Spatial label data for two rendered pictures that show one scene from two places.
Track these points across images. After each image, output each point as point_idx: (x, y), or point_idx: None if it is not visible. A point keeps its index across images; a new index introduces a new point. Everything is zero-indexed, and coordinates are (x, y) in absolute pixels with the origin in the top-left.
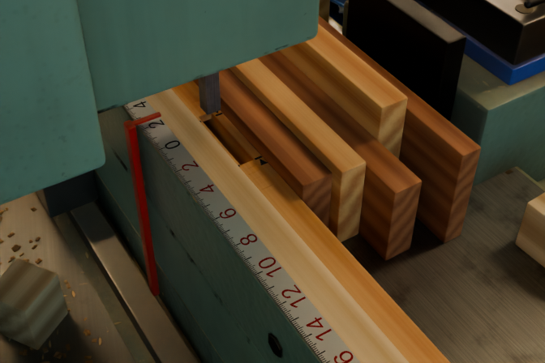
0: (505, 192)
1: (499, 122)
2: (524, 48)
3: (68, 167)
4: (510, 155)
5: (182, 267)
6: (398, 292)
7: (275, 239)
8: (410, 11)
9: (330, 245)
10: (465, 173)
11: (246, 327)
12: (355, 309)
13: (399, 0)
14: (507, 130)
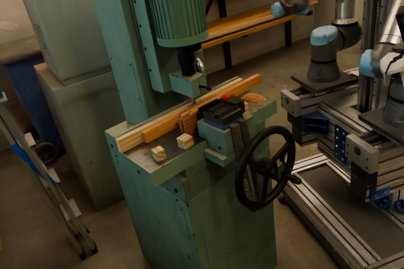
0: (198, 139)
1: (199, 125)
2: (204, 116)
3: (160, 90)
4: (204, 136)
5: None
6: (174, 133)
7: (168, 113)
8: (205, 104)
9: (171, 119)
10: (183, 123)
11: None
12: (157, 120)
13: (209, 102)
14: (201, 128)
